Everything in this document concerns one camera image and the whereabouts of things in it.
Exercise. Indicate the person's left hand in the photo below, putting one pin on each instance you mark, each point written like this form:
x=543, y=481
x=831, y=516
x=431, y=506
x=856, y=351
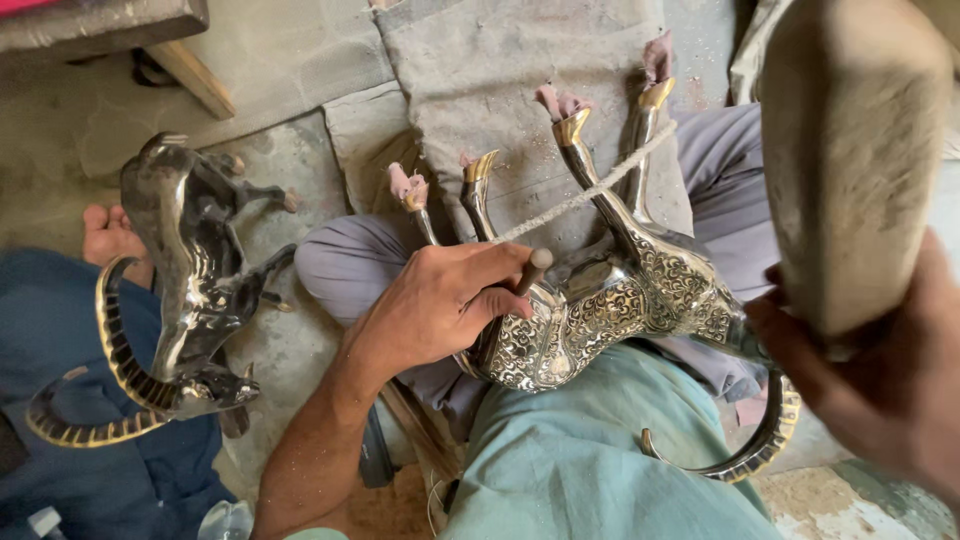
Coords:
x=427, y=307

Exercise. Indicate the person's right hand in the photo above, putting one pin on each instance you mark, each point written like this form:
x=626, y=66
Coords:
x=892, y=390

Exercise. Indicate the person's right fingers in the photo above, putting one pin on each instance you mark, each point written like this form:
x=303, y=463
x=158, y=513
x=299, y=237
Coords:
x=772, y=322

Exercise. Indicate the wooden mallet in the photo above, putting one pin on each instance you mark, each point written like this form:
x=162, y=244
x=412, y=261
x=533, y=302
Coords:
x=847, y=165

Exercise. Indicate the metal chisel punch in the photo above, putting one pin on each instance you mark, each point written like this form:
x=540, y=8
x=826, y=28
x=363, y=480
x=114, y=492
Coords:
x=534, y=268

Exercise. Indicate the engraved silver ibex figure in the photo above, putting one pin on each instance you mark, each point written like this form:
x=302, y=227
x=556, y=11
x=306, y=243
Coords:
x=637, y=300

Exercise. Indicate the person's green shirt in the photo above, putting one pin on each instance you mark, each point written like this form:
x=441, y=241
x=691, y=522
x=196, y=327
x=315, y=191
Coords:
x=585, y=465

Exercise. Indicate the pink cloth scrap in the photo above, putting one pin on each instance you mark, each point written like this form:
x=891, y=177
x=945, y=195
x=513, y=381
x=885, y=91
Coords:
x=466, y=160
x=562, y=102
x=405, y=184
x=658, y=58

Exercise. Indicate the dusty grey sack cloth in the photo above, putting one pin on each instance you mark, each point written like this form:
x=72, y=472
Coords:
x=495, y=82

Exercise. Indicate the wooden stick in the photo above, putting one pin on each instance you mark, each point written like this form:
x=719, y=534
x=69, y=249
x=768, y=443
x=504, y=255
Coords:
x=420, y=431

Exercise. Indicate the black flat tool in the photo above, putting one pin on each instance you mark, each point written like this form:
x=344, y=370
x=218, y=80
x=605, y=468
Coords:
x=375, y=450

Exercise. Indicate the person's grey trousers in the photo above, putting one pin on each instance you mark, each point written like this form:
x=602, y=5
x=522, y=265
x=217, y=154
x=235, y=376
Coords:
x=352, y=262

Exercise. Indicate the folded beige cloth pad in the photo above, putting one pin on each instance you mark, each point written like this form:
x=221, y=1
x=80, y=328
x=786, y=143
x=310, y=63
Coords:
x=367, y=142

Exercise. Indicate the plain dark ibex figure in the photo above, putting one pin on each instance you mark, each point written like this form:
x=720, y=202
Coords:
x=180, y=247

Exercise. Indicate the wooden bench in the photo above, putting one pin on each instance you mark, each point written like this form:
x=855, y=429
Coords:
x=97, y=26

